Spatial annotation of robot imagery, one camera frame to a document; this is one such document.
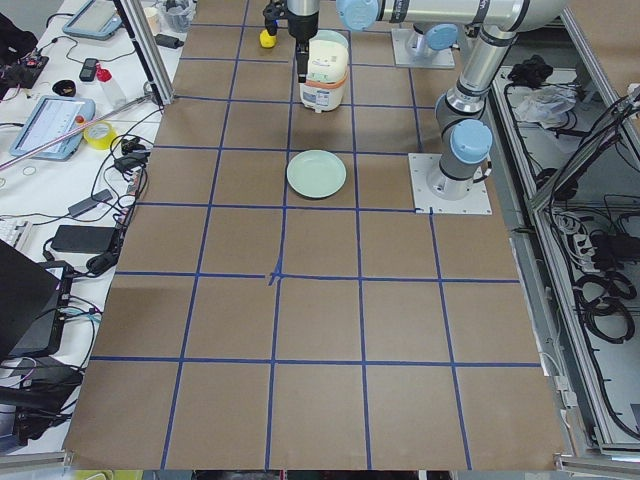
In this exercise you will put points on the blue teach pendant tablet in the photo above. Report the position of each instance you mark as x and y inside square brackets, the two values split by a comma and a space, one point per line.
[52, 117]

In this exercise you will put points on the black laptop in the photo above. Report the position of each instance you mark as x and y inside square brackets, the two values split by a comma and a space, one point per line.
[33, 296]

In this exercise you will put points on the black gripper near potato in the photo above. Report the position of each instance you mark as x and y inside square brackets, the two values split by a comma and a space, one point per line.
[303, 31]

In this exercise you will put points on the green plate near potato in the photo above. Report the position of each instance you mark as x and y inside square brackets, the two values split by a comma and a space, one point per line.
[332, 36]

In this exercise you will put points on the black power adapter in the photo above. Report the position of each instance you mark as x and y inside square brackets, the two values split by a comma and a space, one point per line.
[83, 239]

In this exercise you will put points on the green plate far side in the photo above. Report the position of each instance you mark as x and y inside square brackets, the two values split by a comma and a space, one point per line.
[316, 174]

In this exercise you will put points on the white rice cooker orange handle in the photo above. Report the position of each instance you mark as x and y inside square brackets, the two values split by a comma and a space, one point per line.
[326, 78]

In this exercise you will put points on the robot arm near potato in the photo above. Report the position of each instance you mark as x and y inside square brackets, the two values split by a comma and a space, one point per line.
[500, 22]

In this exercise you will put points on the yellow tape roll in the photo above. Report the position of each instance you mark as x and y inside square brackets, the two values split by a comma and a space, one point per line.
[100, 135]

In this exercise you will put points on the aluminium frame post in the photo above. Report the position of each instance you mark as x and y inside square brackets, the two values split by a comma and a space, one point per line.
[134, 20]

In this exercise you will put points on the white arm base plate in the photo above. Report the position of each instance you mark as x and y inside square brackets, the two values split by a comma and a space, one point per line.
[435, 193]

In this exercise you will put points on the yellow toy potato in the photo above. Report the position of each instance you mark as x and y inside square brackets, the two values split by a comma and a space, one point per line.
[267, 40]

